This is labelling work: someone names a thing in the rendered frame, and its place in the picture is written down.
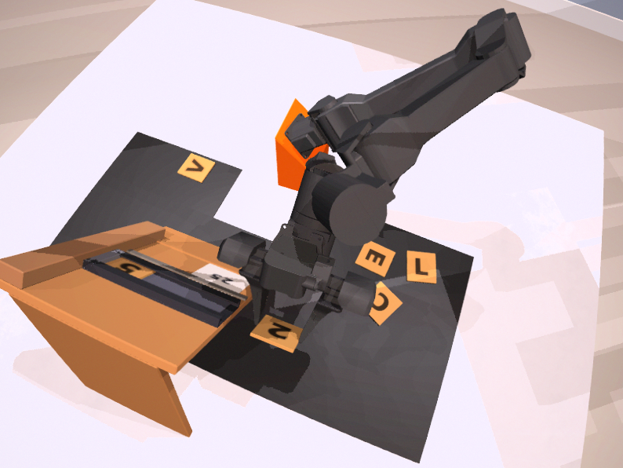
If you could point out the white paper label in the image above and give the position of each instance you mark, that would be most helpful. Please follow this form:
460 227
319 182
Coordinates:
222 277

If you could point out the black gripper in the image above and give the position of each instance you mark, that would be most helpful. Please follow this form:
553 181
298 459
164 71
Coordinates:
355 293

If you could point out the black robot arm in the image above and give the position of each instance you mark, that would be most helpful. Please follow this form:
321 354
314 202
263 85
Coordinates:
378 137

